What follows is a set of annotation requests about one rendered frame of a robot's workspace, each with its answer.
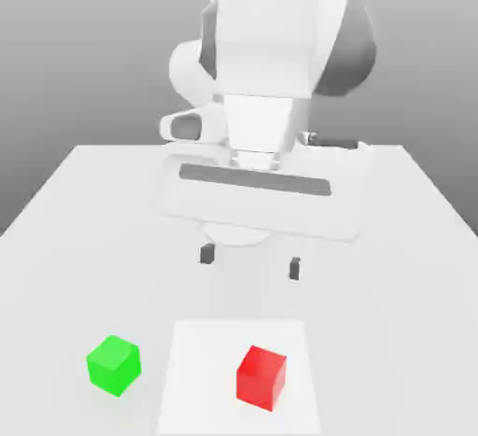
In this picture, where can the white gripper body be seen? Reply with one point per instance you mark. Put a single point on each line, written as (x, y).
(257, 204)

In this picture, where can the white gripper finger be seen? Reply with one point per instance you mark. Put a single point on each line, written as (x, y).
(207, 253)
(295, 268)

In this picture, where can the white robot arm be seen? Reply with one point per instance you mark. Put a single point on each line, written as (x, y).
(261, 32)

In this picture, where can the small red cube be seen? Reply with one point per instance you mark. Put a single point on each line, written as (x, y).
(261, 378)

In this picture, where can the small green cube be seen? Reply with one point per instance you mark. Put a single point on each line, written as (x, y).
(114, 365)

